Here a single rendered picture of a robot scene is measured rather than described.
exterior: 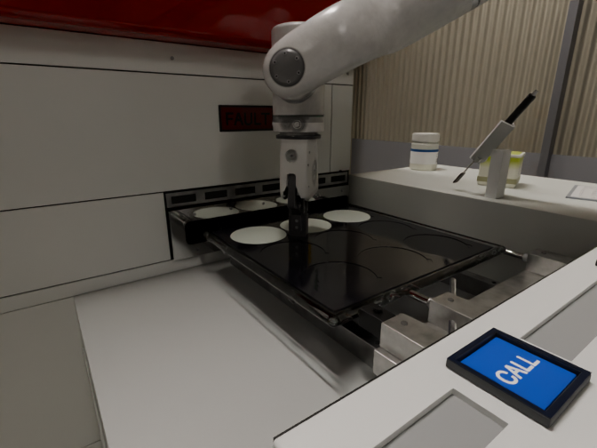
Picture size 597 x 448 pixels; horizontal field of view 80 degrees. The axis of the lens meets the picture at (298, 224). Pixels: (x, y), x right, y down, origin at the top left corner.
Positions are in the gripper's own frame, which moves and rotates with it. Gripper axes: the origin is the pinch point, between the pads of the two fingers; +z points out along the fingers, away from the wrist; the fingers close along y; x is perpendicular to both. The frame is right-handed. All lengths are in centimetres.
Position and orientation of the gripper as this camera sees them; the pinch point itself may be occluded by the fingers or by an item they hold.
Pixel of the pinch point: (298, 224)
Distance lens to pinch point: 63.7
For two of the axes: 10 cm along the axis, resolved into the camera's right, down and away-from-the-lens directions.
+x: -9.7, -0.7, 2.2
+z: 0.0, 9.6, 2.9
